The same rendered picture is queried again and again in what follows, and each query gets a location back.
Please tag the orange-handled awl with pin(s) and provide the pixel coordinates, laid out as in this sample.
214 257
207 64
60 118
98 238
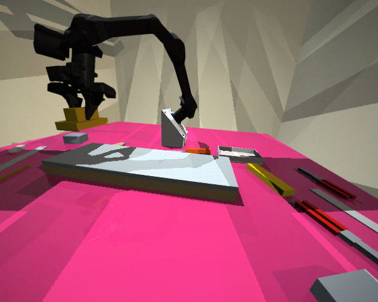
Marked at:
205 151

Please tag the white panel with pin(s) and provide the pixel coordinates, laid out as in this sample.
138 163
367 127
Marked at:
205 176

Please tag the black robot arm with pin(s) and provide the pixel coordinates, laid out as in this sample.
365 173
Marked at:
87 30

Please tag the yellow rectangular bar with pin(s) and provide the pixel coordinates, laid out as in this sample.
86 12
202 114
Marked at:
272 181

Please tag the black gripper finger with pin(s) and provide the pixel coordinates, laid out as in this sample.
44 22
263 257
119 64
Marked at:
91 103
73 101

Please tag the long grey flat bar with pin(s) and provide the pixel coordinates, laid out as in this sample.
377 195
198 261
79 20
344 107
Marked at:
17 159
364 220

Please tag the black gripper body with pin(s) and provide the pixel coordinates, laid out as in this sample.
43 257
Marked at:
97 88

